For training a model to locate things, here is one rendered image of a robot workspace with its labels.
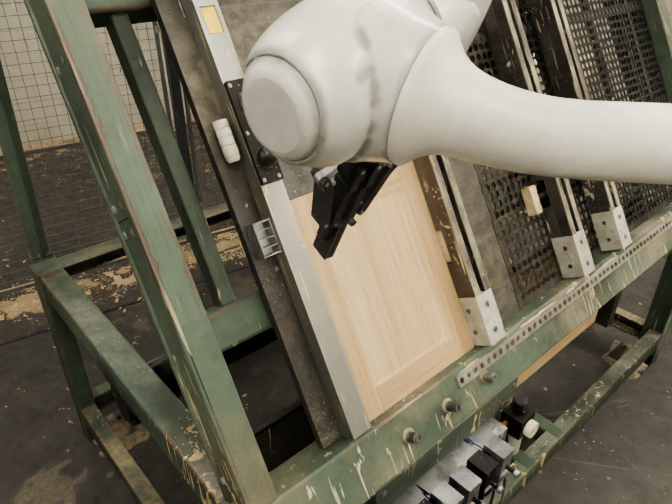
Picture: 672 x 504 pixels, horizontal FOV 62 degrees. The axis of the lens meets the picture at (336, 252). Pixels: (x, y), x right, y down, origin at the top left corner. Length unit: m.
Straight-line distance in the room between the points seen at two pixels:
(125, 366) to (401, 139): 1.29
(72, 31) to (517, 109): 0.78
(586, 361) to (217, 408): 2.20
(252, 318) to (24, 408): 1.82
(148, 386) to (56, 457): 1.09
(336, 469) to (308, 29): 0.91
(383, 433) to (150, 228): 0.62
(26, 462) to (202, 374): 1.66
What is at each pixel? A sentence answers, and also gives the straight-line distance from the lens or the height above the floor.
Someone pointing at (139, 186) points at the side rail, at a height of 1.42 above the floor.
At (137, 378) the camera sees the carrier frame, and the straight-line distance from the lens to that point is 1.54.
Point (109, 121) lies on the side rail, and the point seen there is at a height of 1.51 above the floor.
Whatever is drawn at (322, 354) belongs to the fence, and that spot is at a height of 1.06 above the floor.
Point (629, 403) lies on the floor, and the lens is 2.80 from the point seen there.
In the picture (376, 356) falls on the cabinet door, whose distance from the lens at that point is 1.22.
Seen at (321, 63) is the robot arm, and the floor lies 1.71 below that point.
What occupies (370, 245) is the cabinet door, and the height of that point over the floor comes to 1.18.
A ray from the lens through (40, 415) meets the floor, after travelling 2.75.
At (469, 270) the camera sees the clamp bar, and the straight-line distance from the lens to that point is 1.35.
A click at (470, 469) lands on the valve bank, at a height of 0.74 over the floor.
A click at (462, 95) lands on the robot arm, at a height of 1.69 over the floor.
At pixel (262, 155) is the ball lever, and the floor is 1.45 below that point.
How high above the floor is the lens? 1.79
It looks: 31 degrees down
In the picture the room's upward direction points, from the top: straight up
